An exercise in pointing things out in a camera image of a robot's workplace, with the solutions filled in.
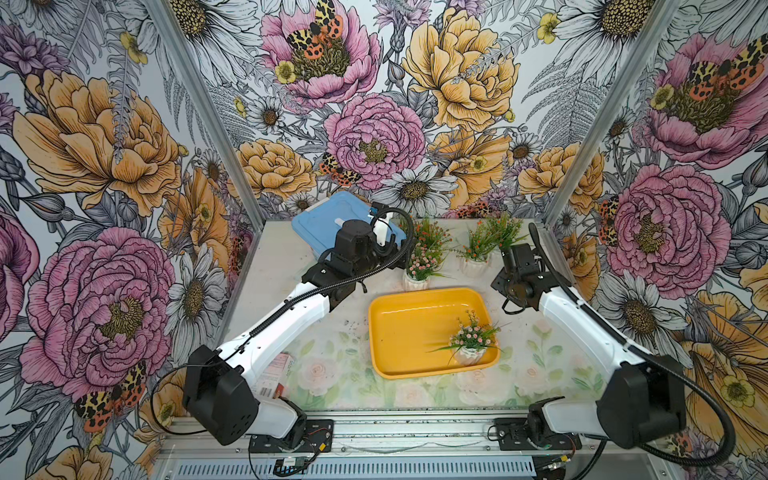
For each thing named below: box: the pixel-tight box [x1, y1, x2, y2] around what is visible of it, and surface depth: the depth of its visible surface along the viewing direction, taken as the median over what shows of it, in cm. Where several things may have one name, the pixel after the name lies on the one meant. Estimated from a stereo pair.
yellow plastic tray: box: [368, 288, 500, 380], surface depth 93 cm
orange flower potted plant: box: [446, 220, 501, 278], surface depth 101 cm
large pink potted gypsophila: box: [402, 242, 443, 291], surface depth 93 cm
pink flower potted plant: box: [426, 309, 510, 367], surface depth 80 cm
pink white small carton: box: [254, 353, 295, 400], surface depth 81 cm
